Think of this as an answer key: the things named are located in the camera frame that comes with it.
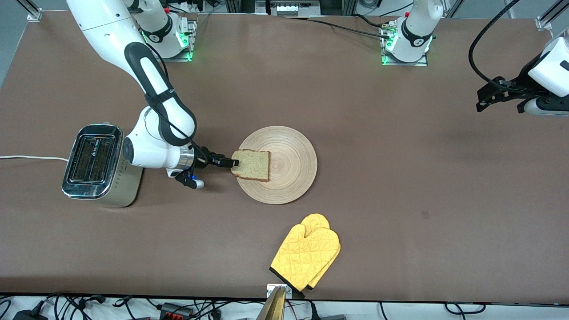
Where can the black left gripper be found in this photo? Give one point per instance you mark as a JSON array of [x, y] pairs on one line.
[[521, 85]]

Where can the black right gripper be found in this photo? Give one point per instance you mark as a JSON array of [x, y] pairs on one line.
[[205, 159]]

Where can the brown-crusted bread slice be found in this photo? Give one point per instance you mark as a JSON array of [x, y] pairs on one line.
[[253, 165]]

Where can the round light wooden plate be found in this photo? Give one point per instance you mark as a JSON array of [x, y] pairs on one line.
[[289, 155]]

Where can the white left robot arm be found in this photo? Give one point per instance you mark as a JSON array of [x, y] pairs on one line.
[[415, 31]]

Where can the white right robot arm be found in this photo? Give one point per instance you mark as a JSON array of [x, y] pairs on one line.
[[111, 26]]

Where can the beige and chrome toaster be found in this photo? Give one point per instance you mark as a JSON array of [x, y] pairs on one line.
[[126, 178]]

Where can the yellow quilted oven mitt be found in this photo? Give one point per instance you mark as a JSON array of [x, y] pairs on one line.
[[306, 258], [316, 221]]

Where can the tan angled pole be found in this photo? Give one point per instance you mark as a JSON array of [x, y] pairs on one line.
[[273, 306]]

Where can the black and red connector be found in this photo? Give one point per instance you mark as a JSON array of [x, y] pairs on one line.
[[175, 310]]

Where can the white power strip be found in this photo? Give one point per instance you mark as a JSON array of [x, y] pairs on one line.
[[189, 5]]

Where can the grey control unit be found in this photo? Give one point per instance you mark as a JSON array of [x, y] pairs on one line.
[[286, 8]]

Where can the black power adapter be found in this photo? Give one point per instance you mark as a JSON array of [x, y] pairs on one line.
[[29, 315]]

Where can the aluminium frame profile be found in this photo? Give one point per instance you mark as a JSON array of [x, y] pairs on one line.
[[549, 18], [34, 13]]

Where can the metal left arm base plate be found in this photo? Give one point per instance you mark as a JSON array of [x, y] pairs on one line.
[[418, 63]]

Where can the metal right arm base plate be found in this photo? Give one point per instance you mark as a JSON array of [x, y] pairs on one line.
[[192, 26]]

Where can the small metal edge bracket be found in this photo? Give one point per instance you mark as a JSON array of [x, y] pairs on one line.
[[289, 291]]

